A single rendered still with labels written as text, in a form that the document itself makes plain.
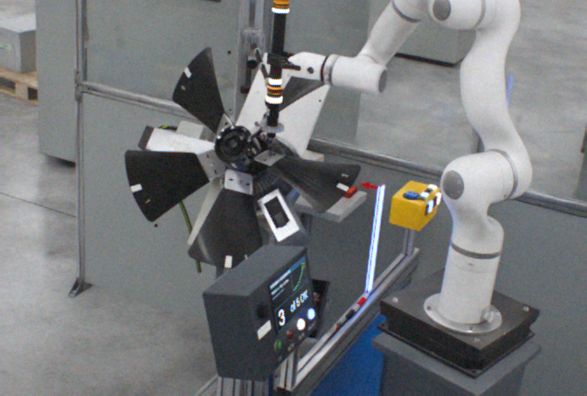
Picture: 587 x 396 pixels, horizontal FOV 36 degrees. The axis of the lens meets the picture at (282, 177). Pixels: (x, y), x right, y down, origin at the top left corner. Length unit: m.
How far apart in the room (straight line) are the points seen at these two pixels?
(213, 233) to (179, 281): 1.39
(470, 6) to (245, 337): 0.86
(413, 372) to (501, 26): 0.84
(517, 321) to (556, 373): 1.09
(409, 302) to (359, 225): 1.12
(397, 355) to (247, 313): 0.58
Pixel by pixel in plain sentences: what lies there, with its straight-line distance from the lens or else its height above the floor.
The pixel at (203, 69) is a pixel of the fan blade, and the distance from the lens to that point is 2.78.
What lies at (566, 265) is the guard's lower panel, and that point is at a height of 0.77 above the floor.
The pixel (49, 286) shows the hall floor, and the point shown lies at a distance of 4.34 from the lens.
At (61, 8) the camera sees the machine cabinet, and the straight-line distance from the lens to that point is 5.36.
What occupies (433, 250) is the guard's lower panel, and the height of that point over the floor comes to 0.69.
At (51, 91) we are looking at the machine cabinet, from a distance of 5.54.
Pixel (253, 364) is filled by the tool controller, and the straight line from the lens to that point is 1.82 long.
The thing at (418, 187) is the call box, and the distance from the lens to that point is 2.82.
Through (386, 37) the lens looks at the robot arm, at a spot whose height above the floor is 1.62.
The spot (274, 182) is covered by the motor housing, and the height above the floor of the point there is 1.09.
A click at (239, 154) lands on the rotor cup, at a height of 1.20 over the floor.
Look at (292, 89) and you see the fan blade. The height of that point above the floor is 1.36.
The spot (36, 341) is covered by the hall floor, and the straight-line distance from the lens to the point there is 3.95.
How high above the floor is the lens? 2.13
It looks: 22 degrees down
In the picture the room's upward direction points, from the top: 5 degrees clockwise
